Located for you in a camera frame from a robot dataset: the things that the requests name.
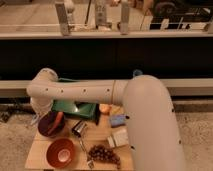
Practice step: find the bunch of dark grapes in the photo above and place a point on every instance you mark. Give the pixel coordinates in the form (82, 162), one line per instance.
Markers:
(103, 154)

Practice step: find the blue cup on ledge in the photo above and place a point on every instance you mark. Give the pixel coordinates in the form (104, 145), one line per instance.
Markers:
(137, 72)

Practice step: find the green plastic tray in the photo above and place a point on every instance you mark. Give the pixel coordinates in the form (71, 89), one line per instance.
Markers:
(76, 109)

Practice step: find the red striped towel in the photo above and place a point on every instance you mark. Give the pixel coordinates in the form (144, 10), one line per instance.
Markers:
(56, 122)

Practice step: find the metal measuring cup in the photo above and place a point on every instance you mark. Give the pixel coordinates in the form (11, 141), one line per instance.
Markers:
(78, 130)

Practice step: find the blue sponge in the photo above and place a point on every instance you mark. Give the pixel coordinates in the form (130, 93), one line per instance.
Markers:
(117, 120)

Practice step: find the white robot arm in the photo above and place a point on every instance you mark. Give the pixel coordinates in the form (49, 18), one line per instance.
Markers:
(151, 121)

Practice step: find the purple bowl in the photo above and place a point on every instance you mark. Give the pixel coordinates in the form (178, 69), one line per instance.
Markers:
(45, 124)

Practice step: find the orange red bowl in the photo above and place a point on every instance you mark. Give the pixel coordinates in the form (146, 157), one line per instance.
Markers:
(60, 153)

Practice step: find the wooden board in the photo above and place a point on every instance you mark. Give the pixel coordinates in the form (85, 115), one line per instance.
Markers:
(94, 135)

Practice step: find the orange fruit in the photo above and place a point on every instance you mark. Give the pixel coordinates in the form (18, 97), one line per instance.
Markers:
(104, 108)

